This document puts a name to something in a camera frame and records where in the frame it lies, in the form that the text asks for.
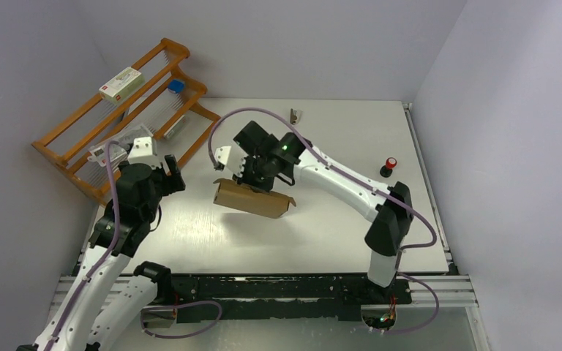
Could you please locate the small metal clip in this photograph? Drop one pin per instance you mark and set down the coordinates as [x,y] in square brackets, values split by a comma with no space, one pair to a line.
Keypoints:
[295,116]

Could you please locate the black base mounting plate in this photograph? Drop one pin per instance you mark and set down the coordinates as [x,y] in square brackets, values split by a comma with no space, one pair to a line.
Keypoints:
[341,296]

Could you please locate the aluminium frame rail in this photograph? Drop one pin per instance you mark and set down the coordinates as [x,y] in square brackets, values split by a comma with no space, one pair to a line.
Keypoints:
[446,291]

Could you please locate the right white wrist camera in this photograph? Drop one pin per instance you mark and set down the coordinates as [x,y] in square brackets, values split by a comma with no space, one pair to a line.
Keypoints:
[231,158]

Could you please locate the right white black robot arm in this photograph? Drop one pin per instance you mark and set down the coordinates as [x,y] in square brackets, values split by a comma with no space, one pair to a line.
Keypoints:
[292,158]

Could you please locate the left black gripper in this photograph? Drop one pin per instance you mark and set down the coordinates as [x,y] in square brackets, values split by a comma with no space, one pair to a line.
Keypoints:
[172,182]

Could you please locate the white green carton box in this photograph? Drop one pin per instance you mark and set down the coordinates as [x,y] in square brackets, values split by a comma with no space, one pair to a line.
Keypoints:
[121,86]

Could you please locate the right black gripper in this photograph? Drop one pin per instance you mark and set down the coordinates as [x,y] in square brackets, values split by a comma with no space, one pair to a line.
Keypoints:
[267,186]

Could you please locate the small white grey bar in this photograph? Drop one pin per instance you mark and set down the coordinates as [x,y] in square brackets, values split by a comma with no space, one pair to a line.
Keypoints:
[175,128]

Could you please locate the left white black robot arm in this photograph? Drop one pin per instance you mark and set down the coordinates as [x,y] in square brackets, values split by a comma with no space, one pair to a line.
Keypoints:
[85,320]

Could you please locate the brown cardboard box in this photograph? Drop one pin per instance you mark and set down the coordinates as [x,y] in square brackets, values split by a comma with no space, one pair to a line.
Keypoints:
[240,197]

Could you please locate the blue small object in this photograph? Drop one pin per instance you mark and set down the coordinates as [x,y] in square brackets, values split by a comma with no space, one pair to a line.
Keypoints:
[176,86]

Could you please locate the orange wooden rack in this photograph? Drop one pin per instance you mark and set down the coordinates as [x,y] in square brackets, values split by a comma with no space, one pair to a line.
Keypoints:
[67,145]

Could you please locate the red emergency stop button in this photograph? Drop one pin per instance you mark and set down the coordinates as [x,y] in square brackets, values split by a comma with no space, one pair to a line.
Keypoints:
[387,169]

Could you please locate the clear plastic packet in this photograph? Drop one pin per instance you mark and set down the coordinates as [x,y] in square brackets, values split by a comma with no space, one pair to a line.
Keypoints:
[124,141]

